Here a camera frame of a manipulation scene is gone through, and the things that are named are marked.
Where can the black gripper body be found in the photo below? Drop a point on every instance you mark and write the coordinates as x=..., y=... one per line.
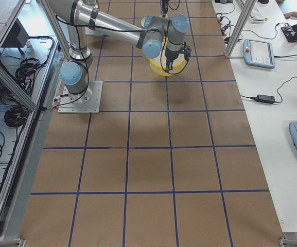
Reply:
x=171, y=54

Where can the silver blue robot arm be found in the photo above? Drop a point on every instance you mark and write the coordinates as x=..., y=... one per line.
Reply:
x=158, y=33

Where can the white keyboard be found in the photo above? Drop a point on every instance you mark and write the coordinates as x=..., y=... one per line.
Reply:
x=256, y=16

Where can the black power adapter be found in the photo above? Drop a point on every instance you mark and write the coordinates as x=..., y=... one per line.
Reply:
x=265, y=99

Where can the black electronics board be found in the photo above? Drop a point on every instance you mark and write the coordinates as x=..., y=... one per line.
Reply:
x=290, y=33

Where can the black box device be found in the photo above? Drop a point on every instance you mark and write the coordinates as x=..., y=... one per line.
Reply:
x=17, y=36

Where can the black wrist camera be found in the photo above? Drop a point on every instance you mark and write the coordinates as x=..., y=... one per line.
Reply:
x=186, y=51

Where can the aluminium frame post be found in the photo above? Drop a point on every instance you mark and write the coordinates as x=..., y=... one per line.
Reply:
x=243, y=17

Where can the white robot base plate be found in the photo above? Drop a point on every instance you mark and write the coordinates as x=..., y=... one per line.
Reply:
x=78, y=104

